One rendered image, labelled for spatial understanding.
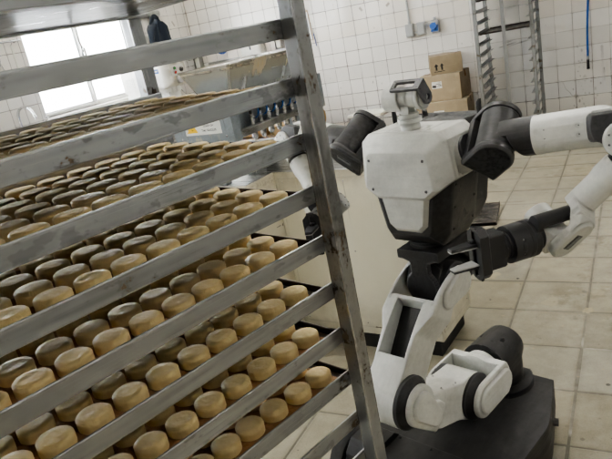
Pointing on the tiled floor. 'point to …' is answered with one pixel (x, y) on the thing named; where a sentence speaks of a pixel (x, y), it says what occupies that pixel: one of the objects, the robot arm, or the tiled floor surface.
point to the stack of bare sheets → (488, 217)
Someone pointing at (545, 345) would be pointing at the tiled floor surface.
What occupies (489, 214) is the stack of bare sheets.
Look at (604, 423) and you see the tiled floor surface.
